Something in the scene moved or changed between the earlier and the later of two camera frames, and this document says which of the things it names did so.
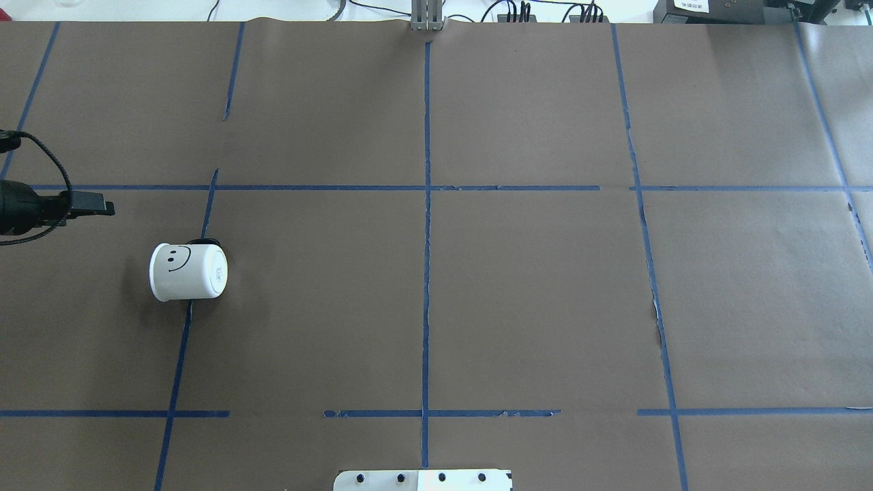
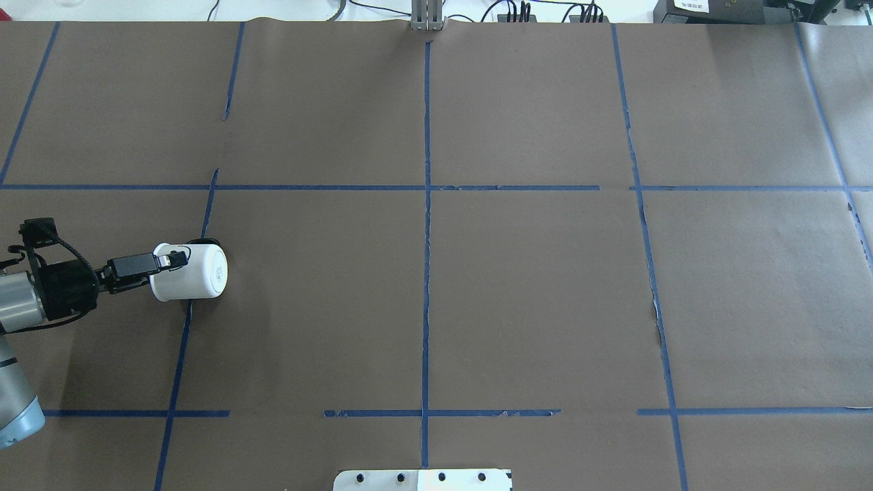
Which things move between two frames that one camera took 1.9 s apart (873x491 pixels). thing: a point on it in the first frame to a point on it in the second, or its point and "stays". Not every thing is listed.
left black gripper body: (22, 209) to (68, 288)
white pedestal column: (425, 480) stays
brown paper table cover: (604, 257) stays
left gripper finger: (89, 202) to (134, 264)
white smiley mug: (179, 272) stays
